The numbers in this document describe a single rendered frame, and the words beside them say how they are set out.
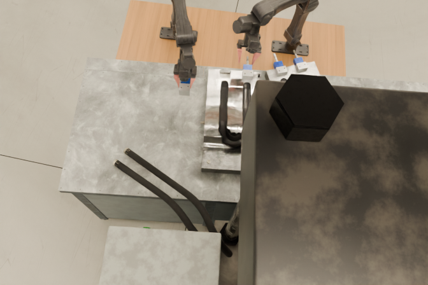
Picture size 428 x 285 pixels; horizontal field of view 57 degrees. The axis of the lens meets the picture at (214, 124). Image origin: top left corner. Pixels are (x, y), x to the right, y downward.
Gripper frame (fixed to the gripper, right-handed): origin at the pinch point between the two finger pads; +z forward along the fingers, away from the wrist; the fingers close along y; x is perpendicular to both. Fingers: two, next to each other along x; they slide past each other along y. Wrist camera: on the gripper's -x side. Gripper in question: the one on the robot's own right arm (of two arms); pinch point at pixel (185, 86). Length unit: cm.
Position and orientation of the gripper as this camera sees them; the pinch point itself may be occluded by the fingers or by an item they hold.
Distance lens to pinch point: 182.9
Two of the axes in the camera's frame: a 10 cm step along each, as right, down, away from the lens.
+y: 10.0, 0.7, 0.3
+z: -0.8, 7.8, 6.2
